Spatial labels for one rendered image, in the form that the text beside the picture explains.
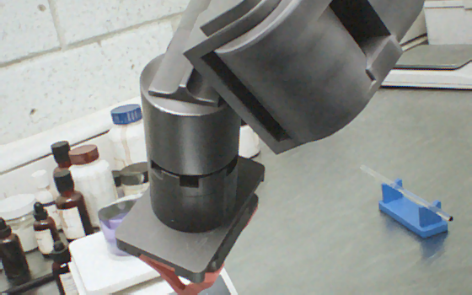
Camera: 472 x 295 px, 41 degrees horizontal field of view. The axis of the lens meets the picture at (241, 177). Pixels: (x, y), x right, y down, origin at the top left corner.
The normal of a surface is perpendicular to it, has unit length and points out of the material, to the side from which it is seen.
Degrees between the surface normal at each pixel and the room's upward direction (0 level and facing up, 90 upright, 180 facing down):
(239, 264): 0
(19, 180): 90
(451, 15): 93
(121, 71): 90
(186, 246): 30
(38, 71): 90
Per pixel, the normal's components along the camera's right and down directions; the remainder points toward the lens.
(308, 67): 0.25, 0.44
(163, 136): -0.51, 0.63
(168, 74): 0.04, -0.65
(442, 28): -0.70, 0.43
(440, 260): -0.17, -0.92
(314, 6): 0.54, 0.12
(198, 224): 0.18, 0.75
